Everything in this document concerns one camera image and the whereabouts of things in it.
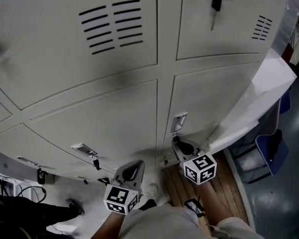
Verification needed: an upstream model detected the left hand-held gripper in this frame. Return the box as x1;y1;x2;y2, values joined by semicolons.
103;160;146;216

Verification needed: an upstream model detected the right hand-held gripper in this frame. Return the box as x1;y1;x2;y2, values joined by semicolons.
171;138;218;185

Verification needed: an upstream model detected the grey metal locker door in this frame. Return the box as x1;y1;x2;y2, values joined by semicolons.
163;61;261;149
0;122;75;176
29;79;158;171

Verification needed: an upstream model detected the grey metal locker cabinet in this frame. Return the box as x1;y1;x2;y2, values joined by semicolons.
0;0;299;186

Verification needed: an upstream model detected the person's right forearm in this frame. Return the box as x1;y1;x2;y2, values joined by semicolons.
198;182;236;228

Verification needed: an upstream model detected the person's left forearm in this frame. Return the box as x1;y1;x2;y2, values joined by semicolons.
91;212;127;239

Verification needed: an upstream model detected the person's left white shoe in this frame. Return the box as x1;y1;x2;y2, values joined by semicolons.
146;183;159;199

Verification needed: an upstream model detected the person's grey shirt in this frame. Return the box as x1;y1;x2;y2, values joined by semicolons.
119;204;265;239

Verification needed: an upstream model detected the wooden plank platform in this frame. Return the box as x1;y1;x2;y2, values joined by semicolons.
161;150;250;234

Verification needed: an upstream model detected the blue chair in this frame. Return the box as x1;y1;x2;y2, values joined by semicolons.
229;91;292;184

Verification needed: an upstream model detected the small grey waste bin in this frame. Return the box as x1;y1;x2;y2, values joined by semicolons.
36;168;55;185

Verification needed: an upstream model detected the white table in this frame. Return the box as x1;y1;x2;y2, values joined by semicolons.
209;48;299;156

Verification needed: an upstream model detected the black garment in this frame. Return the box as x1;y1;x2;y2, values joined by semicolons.
271;128;284;146

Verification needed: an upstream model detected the white box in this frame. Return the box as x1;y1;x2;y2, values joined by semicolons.
0;151;40;184

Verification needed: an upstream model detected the brown bag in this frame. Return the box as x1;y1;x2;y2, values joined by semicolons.
281;42;294;62

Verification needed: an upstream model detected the silver foil panel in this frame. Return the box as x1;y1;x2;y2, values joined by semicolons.
270;0;299;57

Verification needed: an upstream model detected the black device with cable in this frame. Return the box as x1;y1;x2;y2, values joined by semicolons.
183;197;206;218

